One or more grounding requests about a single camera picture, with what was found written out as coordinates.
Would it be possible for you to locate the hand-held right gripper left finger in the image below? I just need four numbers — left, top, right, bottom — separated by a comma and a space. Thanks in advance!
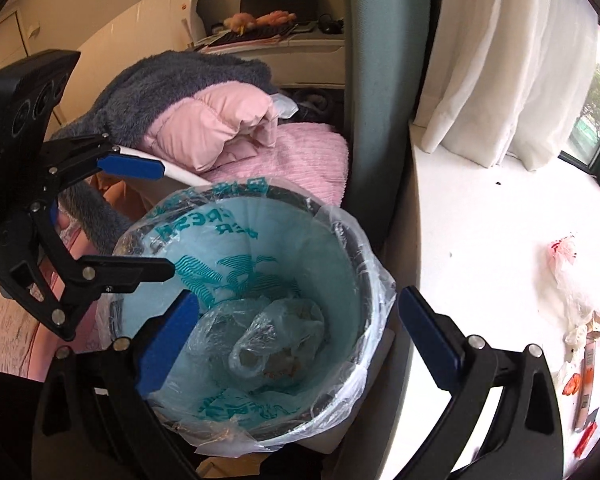
32, 290, 202, 480

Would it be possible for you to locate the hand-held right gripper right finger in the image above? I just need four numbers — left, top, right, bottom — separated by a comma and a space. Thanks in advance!
399, 286, 565, 480

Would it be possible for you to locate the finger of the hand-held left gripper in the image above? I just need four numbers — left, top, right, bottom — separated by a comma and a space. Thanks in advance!
27, 132, 165, 211
0, 205, 176, 342

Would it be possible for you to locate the round trash bin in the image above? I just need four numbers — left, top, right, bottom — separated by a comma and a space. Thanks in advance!
107, 185, 396, 458

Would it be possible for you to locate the white tissue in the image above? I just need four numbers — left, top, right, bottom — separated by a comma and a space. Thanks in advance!
565, 322, 588, 348

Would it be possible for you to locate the trash bin with plastic liner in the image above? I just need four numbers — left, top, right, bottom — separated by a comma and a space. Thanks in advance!
97, 177, 398, 461

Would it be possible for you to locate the white bar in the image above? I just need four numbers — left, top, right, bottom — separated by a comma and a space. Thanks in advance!
114, 145, 213, 187

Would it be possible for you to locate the clear crumpled plastic bag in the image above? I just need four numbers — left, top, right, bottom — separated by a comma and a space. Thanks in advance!
195, 297, 328, 378

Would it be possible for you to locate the pink padded jacket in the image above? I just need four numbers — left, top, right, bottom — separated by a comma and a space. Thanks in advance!
142, 82, 281, 171

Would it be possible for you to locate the grey fleece blanket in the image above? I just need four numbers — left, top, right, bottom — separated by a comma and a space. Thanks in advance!
45, 50, 281, 256

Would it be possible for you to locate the cream headboard panel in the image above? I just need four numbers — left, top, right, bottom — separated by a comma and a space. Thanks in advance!
75, 0, 203, 91

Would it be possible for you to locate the red printed plastic bag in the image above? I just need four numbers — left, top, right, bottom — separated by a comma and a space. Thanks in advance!
547, 232, 600, 326

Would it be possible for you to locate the pink ribbed blanket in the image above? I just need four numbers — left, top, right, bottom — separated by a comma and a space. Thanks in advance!
200, 122, 351, 208

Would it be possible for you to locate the black keyboard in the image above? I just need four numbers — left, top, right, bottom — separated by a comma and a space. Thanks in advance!
212, 22, 296, 46

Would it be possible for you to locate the orange snack wrapper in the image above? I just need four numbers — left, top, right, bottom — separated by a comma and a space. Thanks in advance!
575, 422, 598, 458

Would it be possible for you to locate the dark cloth pile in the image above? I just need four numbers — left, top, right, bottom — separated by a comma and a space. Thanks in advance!
280, 87, 348, 128

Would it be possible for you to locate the orange plush toy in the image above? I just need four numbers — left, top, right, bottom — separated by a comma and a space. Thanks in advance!
224, 10, 298, 31

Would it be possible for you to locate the white desk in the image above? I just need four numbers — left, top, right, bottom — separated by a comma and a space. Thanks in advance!
195, 30, 346, 86

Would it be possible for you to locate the teal curtain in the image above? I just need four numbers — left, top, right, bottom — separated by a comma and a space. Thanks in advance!
342, 0, 448, 286

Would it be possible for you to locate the white sheer curtain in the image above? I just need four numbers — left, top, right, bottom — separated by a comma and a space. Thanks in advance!
412, 0, 600, 171

